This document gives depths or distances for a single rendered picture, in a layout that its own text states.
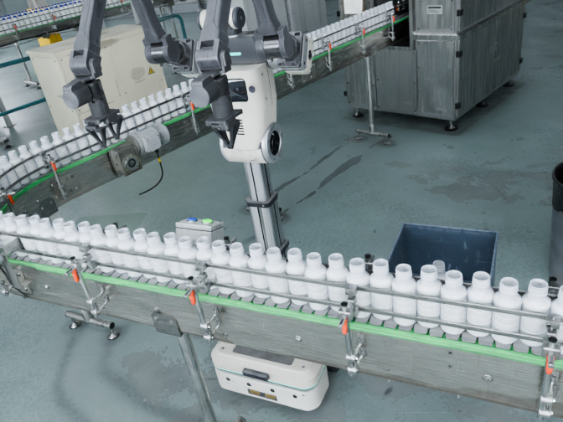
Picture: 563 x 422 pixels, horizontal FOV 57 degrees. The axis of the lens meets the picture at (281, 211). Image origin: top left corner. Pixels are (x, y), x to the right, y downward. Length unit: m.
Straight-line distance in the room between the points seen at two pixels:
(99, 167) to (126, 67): 2.78
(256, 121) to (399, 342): 0.97
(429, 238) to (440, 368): 0.60
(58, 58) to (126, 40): 0.74
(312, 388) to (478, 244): 0.97
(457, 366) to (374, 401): 1.15
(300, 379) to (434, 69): 3.34
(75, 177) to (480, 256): 2.01
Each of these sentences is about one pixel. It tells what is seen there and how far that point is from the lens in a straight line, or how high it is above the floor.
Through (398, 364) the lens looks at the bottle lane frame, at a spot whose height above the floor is 0.89.
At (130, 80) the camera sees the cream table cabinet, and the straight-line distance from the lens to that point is 5.66.
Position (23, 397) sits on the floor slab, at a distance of 3.13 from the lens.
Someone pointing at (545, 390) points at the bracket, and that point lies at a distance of 1.32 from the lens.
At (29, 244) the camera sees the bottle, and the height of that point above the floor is 1.06.
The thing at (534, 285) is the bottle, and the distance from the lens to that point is 1.29.
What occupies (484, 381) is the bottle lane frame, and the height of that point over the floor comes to 0.89.
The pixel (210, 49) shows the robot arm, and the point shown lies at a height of 1.67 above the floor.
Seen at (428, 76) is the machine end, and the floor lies 0.51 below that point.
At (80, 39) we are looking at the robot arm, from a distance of 1.70.
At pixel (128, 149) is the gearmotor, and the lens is 2.89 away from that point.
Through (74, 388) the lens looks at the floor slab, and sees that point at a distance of 3.00.
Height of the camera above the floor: 1.94
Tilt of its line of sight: 29 degrees down
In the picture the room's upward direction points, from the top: 10 degrees counter-clockwise
